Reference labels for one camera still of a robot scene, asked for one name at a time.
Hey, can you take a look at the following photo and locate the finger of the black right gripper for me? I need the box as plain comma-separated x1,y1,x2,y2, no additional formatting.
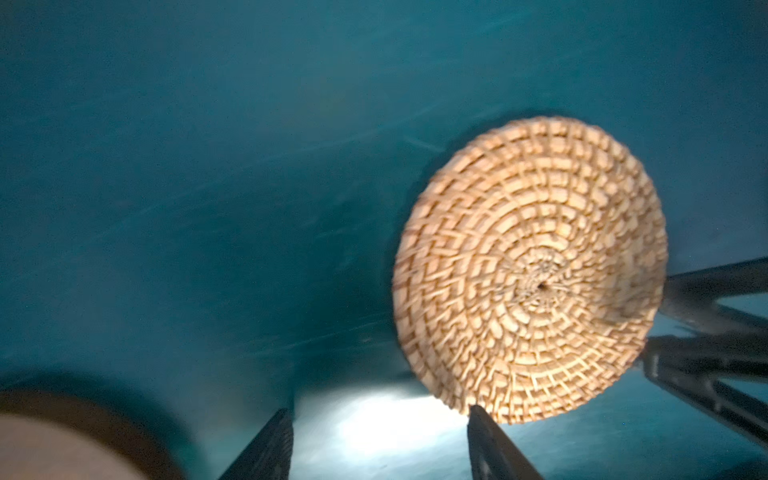
641,333,767,449
659,257,767,335

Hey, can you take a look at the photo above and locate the brown wooden coaster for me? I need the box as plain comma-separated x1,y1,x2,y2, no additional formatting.
1,389,186,479

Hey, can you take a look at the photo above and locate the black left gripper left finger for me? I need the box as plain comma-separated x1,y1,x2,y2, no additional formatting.
219,408,294,480

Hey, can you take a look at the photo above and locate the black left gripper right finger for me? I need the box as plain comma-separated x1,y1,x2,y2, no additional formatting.
467,405,543,480

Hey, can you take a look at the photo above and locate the round woven rattan coaster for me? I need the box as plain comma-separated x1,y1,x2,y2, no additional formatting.
392,117,668,425

